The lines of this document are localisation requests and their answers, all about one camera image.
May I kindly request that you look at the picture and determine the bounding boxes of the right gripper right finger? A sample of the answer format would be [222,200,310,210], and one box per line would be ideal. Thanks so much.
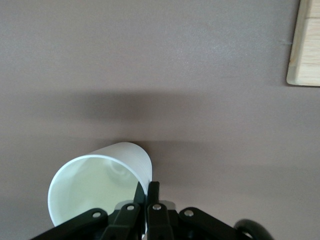
[146,181,241,240]

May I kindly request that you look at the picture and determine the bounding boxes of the wooden cutting board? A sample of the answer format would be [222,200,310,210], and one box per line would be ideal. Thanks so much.
[286,0,320,88]

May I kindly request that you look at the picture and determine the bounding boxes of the white plastic cup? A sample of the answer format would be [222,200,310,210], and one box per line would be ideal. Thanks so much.
[47,141,154,228]

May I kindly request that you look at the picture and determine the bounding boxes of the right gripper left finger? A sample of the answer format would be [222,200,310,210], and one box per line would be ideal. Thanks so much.
[29,181,148,240]

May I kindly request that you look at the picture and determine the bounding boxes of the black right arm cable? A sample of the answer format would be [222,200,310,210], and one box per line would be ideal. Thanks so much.
[234,218,273,240]

